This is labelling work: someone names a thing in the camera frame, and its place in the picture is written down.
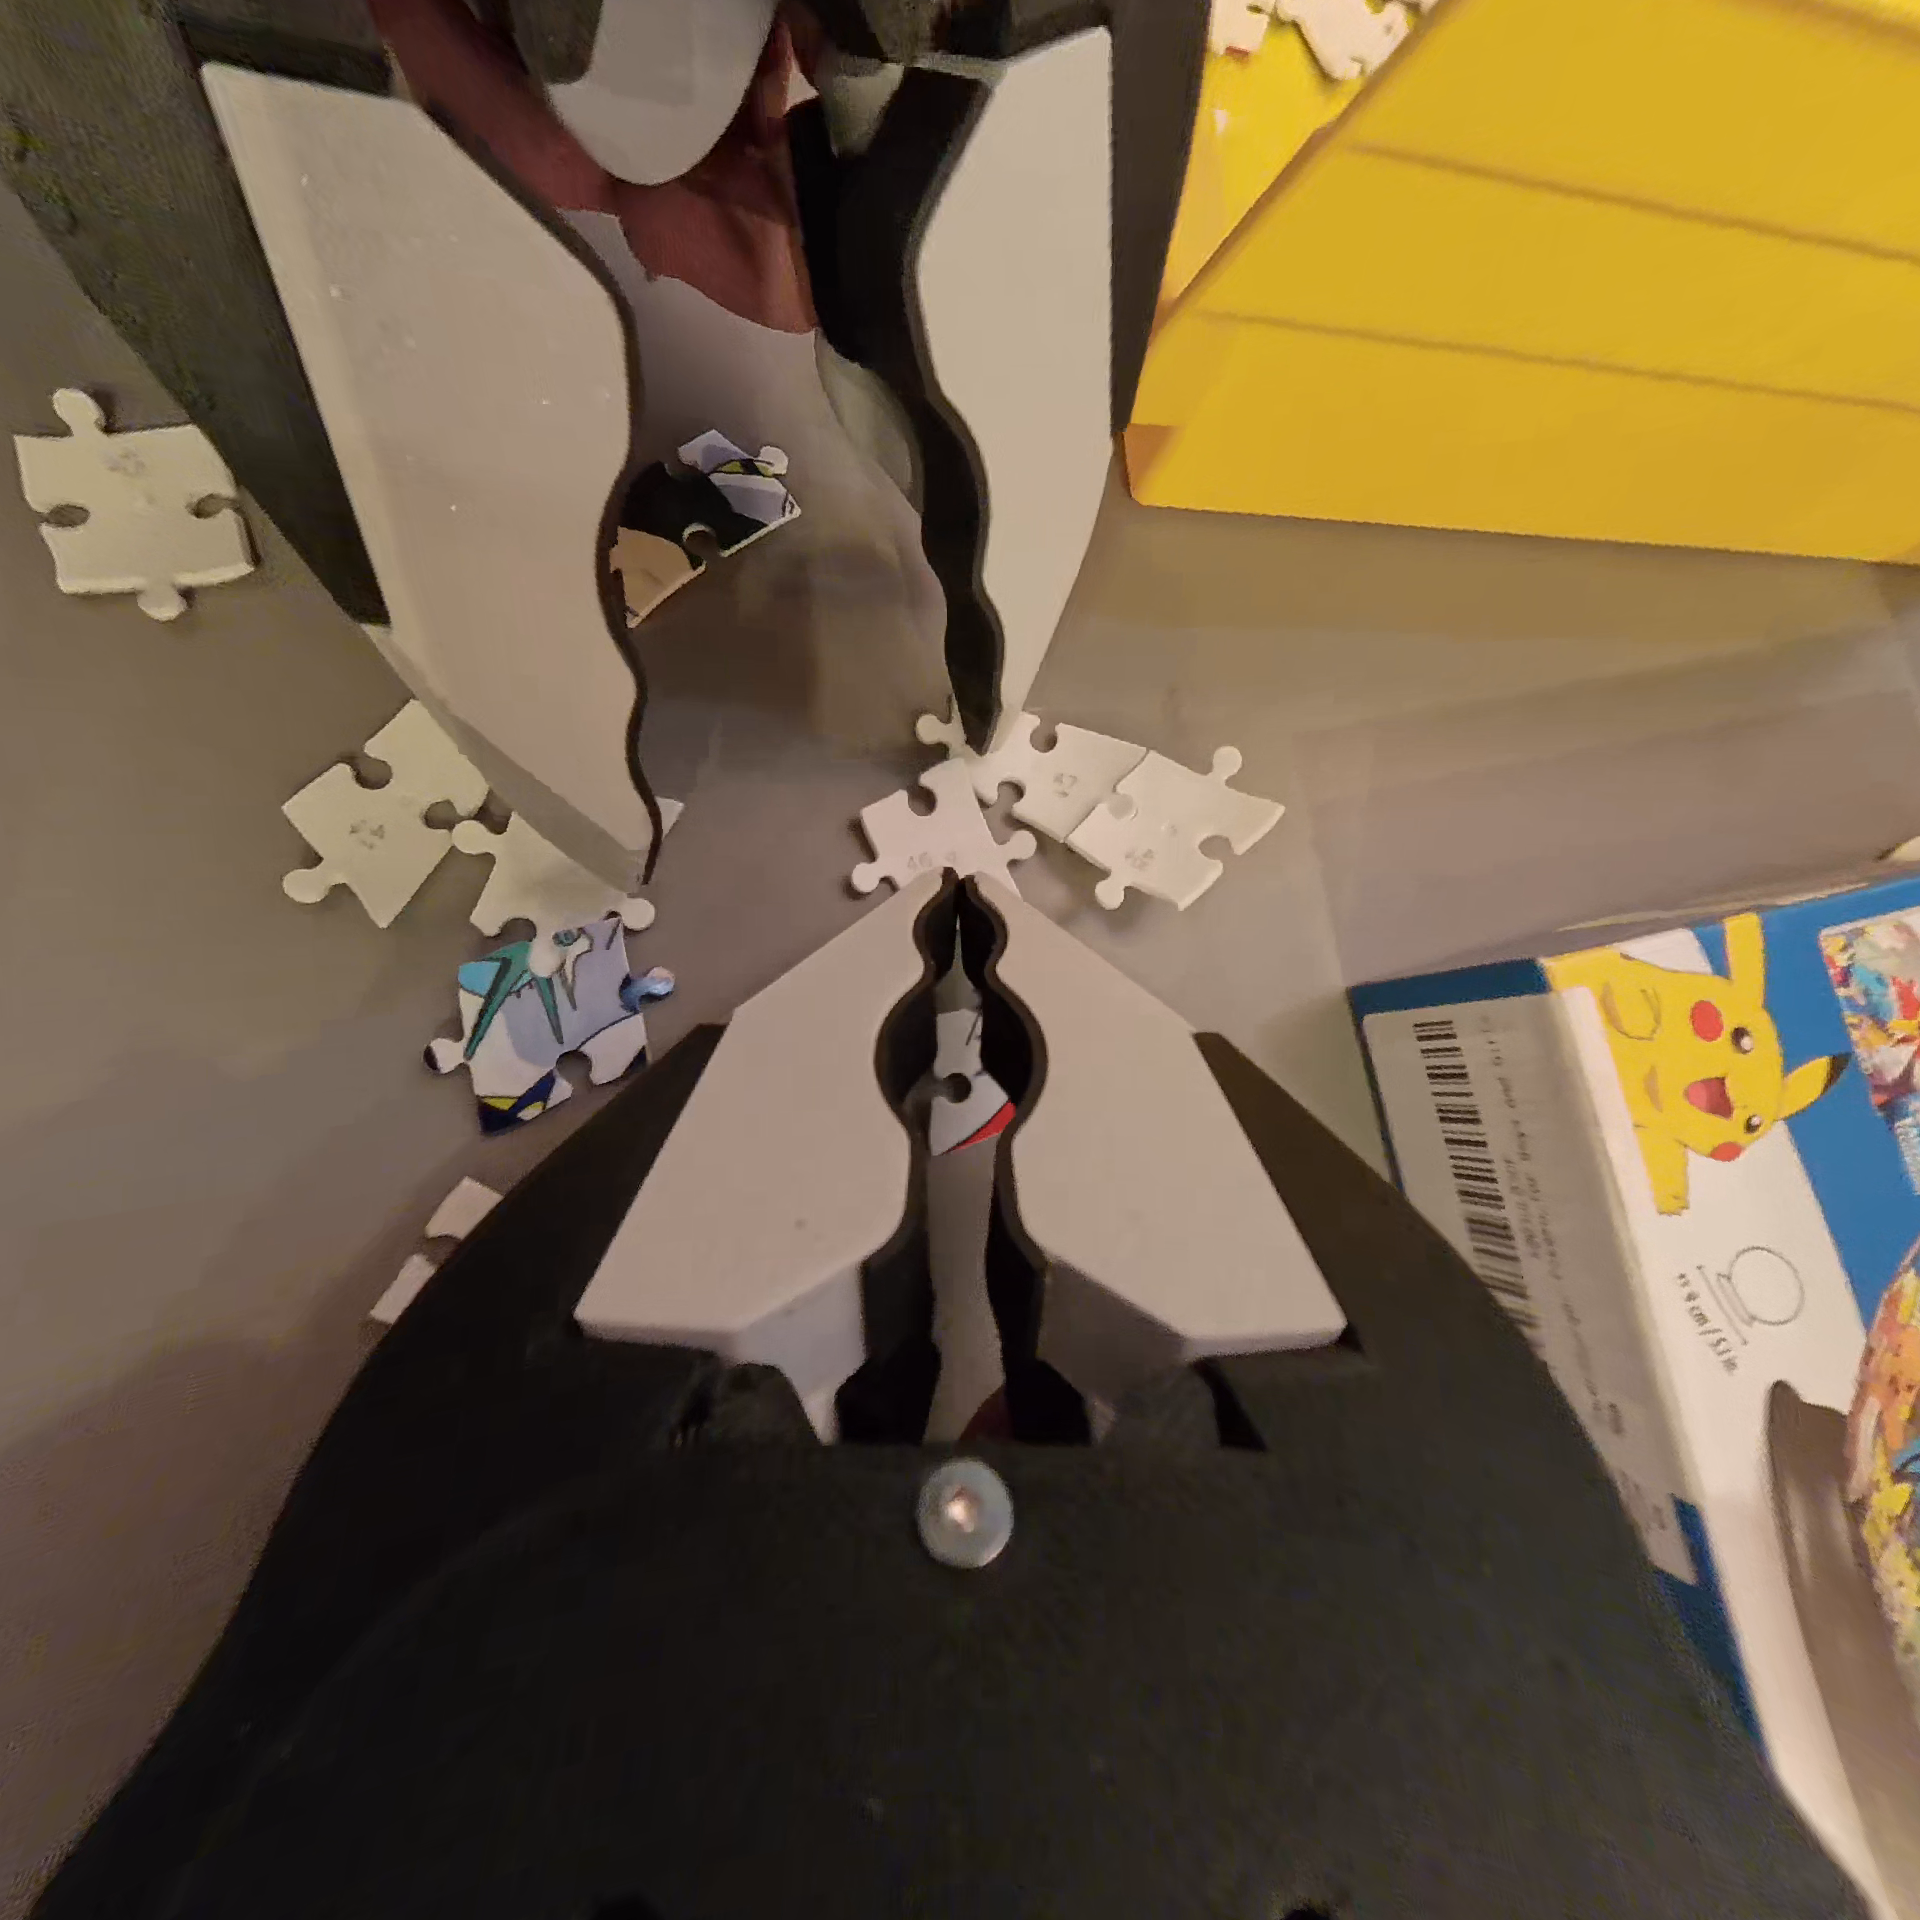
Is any blue printed jigsaw piece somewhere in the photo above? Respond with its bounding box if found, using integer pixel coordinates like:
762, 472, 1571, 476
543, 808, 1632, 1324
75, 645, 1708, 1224
423, 914, 677, 1136

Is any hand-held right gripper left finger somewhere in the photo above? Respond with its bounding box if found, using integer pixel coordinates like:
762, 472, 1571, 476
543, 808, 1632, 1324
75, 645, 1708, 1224
573, 872, 964, 1444

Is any person's left hand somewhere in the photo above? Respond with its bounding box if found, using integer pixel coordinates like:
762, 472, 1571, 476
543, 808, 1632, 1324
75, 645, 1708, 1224
368, 0, 825, 337

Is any red printed jigsaw piece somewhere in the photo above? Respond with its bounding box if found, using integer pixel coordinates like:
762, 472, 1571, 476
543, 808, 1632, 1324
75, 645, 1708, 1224
921, 1002, 1041, 1162

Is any yellow plastic bin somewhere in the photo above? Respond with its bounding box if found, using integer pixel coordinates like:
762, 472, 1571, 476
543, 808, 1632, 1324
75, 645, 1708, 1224
1122, 0, 1920, 570

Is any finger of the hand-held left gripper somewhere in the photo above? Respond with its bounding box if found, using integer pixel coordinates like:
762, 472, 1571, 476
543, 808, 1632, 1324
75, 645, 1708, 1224
199, 64, 673, 889
791, 24, 1121, 754

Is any white jigsaw piece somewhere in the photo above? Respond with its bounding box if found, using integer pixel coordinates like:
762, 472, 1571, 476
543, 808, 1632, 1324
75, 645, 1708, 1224
17, 391, 261, 621
850, 757, 1041, 906
1067, 746, 1288, 914
450, 795, 685, 941
914, 708, 1152, 851
368, 1177, 505, 1328
281, 699, 492, 929

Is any pile of puzzle pieces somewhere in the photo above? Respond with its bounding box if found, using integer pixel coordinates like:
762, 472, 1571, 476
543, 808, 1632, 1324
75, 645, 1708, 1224
1201, 0, 1434, 80

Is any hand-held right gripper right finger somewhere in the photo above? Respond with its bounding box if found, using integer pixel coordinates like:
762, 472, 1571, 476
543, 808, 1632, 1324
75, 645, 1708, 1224
964, 883, 1349, 1444

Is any blue puzzle box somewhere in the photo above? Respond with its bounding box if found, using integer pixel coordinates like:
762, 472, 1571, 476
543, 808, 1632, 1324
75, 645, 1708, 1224
1344, 872, 1920, 1920

